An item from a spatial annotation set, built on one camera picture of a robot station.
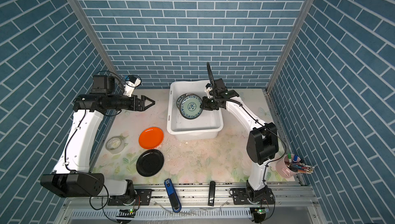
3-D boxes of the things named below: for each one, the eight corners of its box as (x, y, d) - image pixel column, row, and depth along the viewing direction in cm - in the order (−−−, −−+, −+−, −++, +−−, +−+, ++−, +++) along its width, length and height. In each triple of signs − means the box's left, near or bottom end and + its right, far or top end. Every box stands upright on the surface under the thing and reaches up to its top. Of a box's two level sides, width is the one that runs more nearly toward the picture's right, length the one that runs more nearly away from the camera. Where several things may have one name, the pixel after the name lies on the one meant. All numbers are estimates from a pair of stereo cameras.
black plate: (135, 176, 82) (133, 174, 79) (142, 151, 91) (140, 149, 88) (161, 176, 82) (159, 174, 80) (165, 151, 91) (164, 149, 89)
